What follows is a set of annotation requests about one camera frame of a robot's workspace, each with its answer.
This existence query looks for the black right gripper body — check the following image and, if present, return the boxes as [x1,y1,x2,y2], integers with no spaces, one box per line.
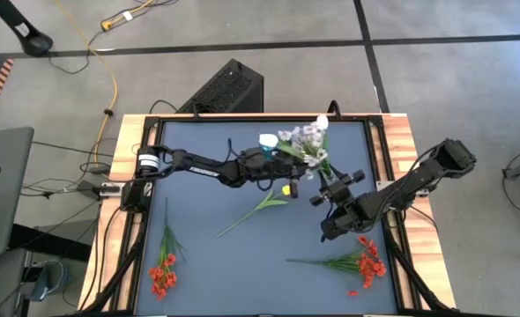
[308,168,378,244]

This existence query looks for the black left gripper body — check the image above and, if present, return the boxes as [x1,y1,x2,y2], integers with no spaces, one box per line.
[235,146,300,200]

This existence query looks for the clear glass vase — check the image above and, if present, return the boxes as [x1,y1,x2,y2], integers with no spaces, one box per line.
[320,165,338,184]

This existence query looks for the yellow tulip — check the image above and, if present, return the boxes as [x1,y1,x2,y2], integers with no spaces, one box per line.
[216,183,293,239]

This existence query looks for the red flower bunch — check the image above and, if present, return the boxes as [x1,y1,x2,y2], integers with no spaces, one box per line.
[147,195,187,302]
[285,235,388,291]

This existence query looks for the black computer tower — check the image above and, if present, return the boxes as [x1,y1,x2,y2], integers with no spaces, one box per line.
[175,58,265,114]

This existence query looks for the blue grey pouch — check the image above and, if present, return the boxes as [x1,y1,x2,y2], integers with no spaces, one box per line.
[29,259,70,303]

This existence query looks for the black stand base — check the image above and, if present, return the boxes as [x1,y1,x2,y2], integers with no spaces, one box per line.
[0,0,54,58]

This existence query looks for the grey desk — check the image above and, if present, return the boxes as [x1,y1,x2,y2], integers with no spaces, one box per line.
[0,127,35,259]

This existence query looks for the silver base bracket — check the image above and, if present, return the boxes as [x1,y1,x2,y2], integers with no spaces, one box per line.
[375,180,429,195]
[99,181,152,198]

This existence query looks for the black curved clamp handle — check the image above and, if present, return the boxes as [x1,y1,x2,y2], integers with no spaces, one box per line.
[327,100,343,121]

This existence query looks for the black frame strut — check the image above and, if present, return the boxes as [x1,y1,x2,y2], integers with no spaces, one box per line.
[81,210,149,314]
[383,232,453,313]

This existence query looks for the black table frame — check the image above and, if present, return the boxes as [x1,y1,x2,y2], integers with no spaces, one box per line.
[127,114,409,316]

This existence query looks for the black cable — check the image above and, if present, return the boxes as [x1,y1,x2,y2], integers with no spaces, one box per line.
[30,139,114,159]

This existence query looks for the yellow cable with plug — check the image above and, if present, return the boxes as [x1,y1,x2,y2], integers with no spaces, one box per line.
[100,0,156,32]

